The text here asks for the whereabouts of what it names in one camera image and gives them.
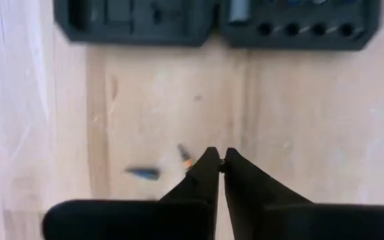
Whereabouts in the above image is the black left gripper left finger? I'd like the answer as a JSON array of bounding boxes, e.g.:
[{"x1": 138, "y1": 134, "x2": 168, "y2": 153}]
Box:
[{"x1": 41, "y1": 146, "x2": 220, "y2": 240}]

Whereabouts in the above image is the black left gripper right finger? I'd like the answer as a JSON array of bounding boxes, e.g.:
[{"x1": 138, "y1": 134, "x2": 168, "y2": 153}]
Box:
[{"x1": 224, "y1": 147, "x2": 384, "y2": 240}]

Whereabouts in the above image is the blue-banded screwdriver bit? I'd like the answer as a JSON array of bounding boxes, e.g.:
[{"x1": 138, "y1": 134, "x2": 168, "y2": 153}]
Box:
[{"x1": 124, "y1": 166, "x2": 161, "y2": 181}]

